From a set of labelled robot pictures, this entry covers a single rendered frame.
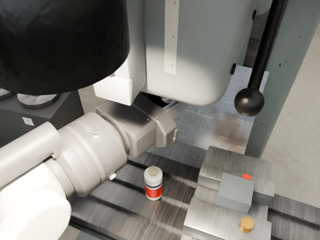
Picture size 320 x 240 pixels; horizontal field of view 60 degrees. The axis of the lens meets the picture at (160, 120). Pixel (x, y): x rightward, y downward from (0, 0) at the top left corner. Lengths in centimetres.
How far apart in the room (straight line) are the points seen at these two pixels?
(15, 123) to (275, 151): 173
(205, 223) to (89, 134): 29
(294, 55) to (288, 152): 140
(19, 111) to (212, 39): 50
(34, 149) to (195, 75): 18
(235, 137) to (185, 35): 60
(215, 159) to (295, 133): 164
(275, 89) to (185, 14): 62
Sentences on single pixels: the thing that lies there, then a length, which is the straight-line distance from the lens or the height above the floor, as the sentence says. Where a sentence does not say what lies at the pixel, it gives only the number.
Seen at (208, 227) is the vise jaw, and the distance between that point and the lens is 53.
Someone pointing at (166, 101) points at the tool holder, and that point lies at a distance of 41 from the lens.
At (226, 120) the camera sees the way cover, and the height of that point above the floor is 95.
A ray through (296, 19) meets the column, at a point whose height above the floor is 123.
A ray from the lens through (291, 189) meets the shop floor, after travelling 194.
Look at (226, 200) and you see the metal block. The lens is 54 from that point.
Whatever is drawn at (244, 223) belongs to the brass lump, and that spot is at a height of 106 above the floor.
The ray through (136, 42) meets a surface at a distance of 25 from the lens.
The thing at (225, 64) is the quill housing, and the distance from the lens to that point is 27.
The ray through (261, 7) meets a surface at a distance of 44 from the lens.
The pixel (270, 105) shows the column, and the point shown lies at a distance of 87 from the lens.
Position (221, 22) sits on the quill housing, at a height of 142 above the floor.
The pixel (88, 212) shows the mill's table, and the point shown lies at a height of 93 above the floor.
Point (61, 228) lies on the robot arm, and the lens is 34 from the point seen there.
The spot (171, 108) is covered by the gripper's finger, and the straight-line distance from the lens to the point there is 40.
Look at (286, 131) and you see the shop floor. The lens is 225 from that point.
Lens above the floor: 152
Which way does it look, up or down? 46 degrees down
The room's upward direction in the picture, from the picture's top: straight up
